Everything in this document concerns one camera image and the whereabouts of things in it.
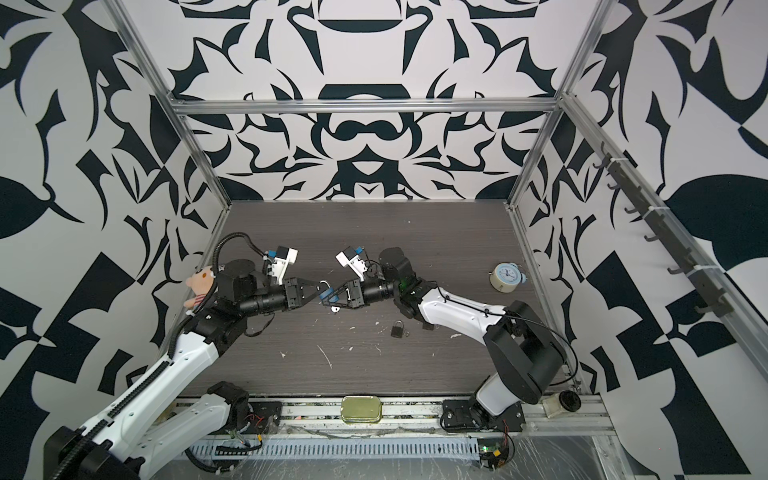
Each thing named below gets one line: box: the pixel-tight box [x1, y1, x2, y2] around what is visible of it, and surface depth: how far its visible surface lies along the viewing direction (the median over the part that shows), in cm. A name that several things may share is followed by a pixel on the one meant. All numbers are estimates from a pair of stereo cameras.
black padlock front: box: [390, 319, 404, 338], surface depth 91 cm
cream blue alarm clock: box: [488, 262, 527, 294], surface depth 97 cm
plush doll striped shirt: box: [183, 266, 214, 309], surface depth 91 cm
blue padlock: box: [319, 287, 340, 303], surface depth 72 cm
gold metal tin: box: [340, 395, 383, 424], surface depth 74 cm
